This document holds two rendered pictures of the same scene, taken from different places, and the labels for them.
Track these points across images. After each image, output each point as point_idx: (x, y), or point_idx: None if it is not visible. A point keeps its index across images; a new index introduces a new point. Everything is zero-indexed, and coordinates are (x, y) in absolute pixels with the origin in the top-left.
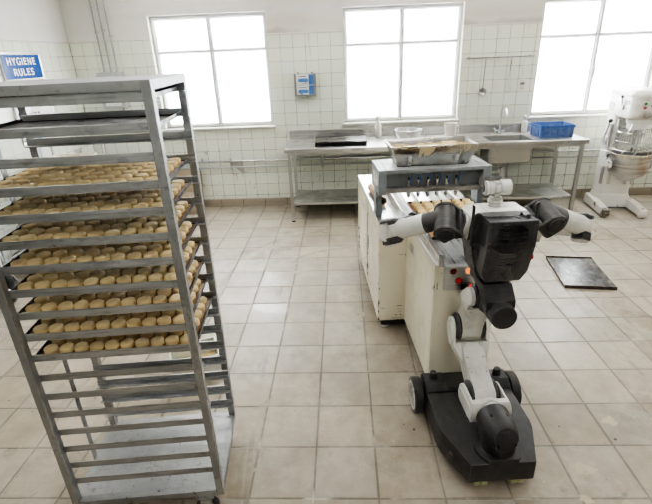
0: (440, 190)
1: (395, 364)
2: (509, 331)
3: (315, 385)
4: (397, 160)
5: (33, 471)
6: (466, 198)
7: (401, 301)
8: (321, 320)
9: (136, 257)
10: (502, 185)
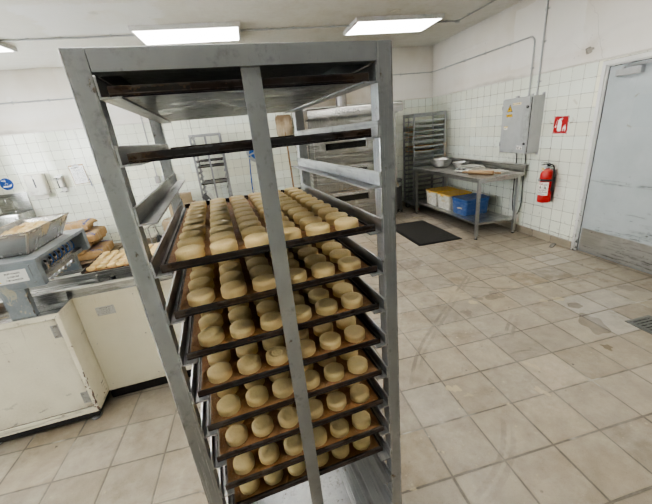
0: (68, 261)
1: (169, 396)
2: None
3: (185, 451)
4: (29, 246)
5: None
6: (103, 252)
7: (101, 376)
8: (44, 487)
9: None
10: (212, 195)
